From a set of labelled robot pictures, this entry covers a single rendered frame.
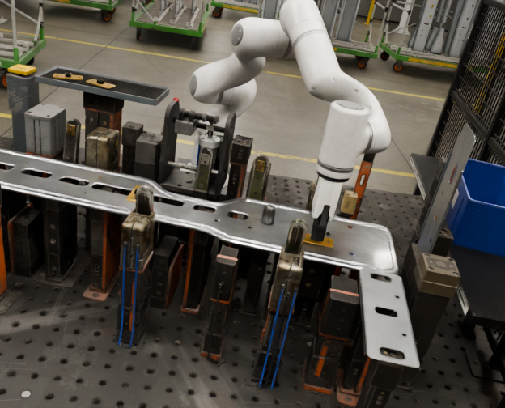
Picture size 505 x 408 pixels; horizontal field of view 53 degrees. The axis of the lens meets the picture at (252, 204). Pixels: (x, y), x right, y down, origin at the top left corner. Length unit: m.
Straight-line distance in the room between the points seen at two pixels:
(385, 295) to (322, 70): 0.51
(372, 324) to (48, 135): 0.99
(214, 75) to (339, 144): 0.70
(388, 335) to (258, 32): 0.83
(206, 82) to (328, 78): 0.63
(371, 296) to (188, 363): 0.48
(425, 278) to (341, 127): 0.38
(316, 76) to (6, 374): 0.95
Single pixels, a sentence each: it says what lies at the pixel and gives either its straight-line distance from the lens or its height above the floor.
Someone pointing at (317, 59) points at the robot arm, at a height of 1.41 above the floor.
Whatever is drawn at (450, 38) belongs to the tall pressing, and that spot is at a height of 0.56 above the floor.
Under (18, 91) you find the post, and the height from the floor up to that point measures 1.10.
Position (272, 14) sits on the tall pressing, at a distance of 8.20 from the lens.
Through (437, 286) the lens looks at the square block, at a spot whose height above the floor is 1.03.
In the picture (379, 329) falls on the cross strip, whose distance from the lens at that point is 1.06.
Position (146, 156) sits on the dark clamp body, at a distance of 1.47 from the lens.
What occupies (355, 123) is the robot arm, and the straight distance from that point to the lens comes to 1.09.
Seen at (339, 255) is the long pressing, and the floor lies 1.00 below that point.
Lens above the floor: 1.64
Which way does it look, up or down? 28 degrees down
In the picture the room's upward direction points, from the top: 10 degrees clockwise
